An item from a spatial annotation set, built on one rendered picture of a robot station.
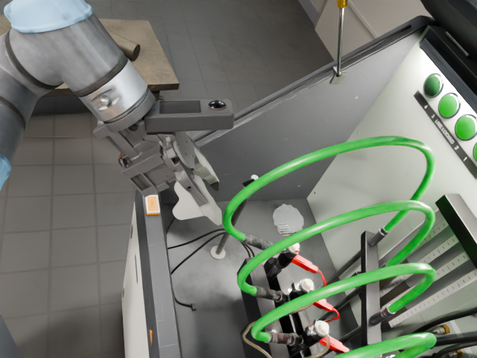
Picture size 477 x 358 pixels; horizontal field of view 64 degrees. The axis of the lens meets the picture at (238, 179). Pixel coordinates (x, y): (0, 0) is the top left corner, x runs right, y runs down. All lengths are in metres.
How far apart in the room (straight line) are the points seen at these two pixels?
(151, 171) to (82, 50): 0.17
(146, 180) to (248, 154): 0.51
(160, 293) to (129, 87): 0.50
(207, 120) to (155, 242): 0.46
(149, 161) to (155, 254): 0.41
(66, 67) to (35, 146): 1.91
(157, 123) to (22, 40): 0.17
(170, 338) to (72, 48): 0.57
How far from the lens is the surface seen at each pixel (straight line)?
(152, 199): 0.95
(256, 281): 0.87
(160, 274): 0.87
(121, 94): 0.47
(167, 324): 0.83
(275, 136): 0.98
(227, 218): 0.61
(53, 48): 0.46
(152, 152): 0.51
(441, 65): 0.86
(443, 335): 0.92
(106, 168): 2.25
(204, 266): 1.03
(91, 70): 0.46
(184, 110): 0.50
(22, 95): 0.49
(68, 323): 1.83
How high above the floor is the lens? 1.73
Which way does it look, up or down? 47 degrees down
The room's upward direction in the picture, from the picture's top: 24 degrees clockwise
